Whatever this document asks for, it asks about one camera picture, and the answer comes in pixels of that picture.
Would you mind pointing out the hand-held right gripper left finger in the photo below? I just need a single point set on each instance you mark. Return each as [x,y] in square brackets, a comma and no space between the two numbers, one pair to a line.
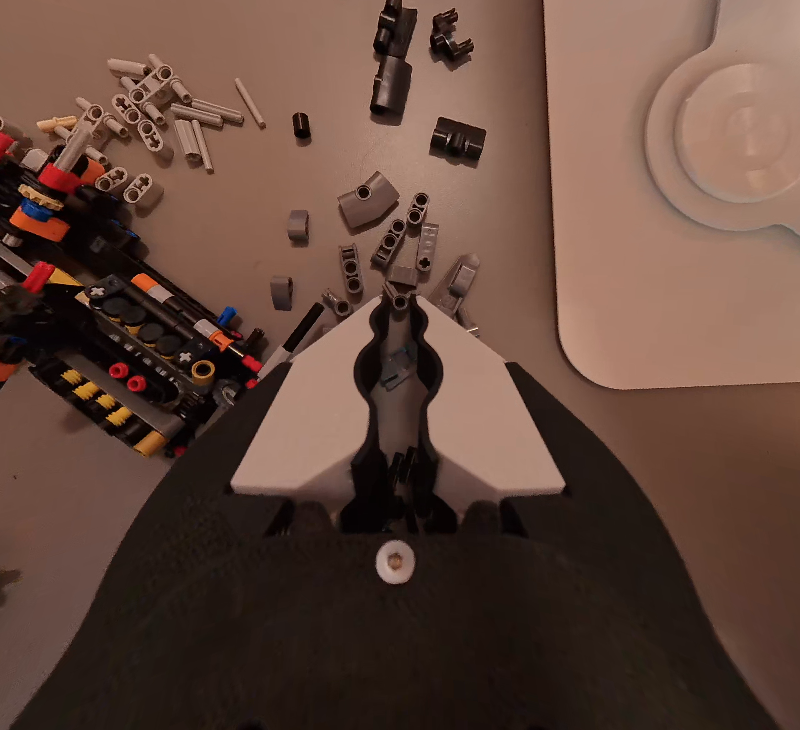
[300,424]

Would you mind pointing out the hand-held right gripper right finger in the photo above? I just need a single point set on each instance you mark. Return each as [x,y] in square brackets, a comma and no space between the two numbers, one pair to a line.
[494,424]

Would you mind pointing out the small grey lego connector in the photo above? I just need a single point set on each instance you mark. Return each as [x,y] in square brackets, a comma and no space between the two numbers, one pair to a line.
[400,295]

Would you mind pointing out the partly built lego model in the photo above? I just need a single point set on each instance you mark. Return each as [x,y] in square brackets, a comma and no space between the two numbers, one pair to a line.
[112,317]

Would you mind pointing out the small bluish grey lego piece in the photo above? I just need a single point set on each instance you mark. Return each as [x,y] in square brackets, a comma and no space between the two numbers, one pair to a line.
[397,367]

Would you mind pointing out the pile of dark grey lego pieces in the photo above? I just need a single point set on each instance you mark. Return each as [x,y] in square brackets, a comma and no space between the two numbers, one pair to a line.
[369,199]

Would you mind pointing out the black lego ribbed block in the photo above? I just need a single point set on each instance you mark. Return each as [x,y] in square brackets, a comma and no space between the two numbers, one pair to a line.
[457,138]

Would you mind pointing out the small black lego bush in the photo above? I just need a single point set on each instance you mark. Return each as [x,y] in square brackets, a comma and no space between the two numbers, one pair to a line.
[302,125]

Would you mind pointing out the pile of light grey lego pieces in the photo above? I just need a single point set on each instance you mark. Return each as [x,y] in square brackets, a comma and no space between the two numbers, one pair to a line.
[150,117]

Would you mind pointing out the black lego curved panel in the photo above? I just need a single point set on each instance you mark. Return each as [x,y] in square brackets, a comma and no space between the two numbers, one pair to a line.
[390,86]

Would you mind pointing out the black lego clip connector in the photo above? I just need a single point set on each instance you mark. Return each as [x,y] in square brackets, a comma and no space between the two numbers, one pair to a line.
[449,41]

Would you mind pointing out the black lego double connector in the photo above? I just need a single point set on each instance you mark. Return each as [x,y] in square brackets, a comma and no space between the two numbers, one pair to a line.
[395,24]

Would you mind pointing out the white lamp base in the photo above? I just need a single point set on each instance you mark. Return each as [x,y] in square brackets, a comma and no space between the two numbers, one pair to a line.
[619,180]

